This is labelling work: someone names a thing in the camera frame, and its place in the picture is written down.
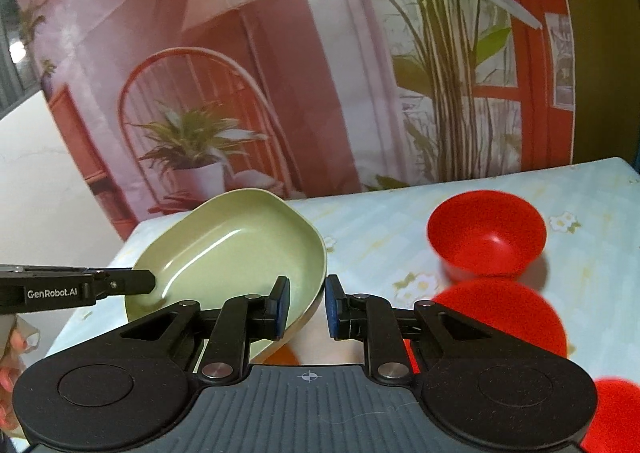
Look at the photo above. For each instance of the pink plate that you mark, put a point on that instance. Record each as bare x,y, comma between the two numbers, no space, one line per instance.
322,350

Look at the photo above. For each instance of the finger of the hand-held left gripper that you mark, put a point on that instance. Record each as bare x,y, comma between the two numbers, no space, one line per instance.
130,282

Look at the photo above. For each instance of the person's left hand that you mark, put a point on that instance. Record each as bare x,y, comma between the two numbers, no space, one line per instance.
12,348

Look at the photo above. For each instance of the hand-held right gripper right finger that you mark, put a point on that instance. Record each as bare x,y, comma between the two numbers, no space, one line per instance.
331,310

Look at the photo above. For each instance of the light blue floral tablecloth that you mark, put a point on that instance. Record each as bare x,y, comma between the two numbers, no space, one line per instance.
375,243

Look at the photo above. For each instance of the orange plate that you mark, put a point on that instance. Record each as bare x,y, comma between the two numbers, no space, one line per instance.
285,358

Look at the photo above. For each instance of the light green plate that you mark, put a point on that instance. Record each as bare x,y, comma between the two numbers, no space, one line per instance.
240,243

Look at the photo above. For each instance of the printed room backdrop cloth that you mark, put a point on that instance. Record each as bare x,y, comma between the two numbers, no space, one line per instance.
325,83

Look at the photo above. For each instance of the red bowl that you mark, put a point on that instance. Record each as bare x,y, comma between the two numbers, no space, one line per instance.
505,308
485,233
617,413

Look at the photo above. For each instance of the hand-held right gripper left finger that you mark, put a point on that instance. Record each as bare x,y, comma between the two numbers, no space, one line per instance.
281,309

